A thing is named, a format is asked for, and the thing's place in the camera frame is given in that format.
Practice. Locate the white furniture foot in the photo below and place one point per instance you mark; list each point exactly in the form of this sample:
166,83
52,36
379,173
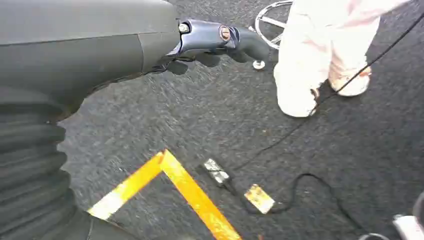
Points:
410,225

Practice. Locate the person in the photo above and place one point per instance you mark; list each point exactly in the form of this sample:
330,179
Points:
311,49

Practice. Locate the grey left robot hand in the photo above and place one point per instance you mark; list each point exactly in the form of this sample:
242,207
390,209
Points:
82,49

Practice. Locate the yellow tape patch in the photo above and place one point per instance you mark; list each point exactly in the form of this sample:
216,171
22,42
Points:
259,198

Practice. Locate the yellow floor tape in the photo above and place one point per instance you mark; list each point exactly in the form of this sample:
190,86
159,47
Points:
179,185

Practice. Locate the ribbed grey left arm sleeve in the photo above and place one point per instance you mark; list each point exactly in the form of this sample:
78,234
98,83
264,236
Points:
31,165

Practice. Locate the chrome stool base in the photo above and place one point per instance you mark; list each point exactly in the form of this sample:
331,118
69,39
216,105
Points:
269,24

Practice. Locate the black power adapter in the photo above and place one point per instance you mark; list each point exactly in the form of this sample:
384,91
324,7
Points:
217,172

